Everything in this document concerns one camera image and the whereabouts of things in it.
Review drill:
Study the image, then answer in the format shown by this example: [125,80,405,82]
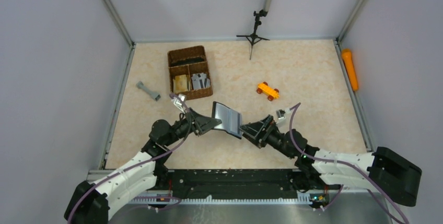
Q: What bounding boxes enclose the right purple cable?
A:
[289,103,407,224]

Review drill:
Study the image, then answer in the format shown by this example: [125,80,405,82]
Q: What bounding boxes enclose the white slotted cable duct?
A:
[129,194,312,205]

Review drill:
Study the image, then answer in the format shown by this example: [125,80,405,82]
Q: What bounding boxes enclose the brown wicker basket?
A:
[167,45,213,100]

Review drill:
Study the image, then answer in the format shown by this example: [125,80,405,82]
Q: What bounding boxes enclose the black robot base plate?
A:
[153,169,339,199]

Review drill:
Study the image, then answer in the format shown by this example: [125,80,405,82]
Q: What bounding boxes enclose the gold cards in basket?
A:
[173,75,192,94]

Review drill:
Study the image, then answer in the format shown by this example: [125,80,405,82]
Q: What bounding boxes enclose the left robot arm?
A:
[64,109,222,223]

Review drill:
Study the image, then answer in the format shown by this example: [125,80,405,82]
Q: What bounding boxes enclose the orange flashlight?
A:
[341,49,359,91]

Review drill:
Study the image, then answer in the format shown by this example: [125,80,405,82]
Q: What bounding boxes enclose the grey plastic connector piece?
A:
[136,81,161,101]

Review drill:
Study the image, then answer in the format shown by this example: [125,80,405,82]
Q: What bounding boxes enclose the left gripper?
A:
[164,107,222,146]

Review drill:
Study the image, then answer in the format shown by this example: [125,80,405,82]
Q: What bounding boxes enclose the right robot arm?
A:
[239,115,422,207]

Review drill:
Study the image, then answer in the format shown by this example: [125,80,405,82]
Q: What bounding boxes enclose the orange toy brick car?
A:
[256,81,280,101]

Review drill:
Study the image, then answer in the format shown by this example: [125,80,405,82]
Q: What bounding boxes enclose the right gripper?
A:
[239,114,295,159]

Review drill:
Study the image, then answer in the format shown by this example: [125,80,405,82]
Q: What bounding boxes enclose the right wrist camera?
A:
[276,109,287,125]

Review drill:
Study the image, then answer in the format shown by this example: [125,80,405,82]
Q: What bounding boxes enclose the black mini tripod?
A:
[236,9,269,60]

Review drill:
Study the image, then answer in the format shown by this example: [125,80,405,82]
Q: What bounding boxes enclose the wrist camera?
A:
[276,109,287,125]
[169,93,186,113]

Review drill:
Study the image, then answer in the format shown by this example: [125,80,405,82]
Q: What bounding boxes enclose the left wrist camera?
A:
[169,93,186,113]

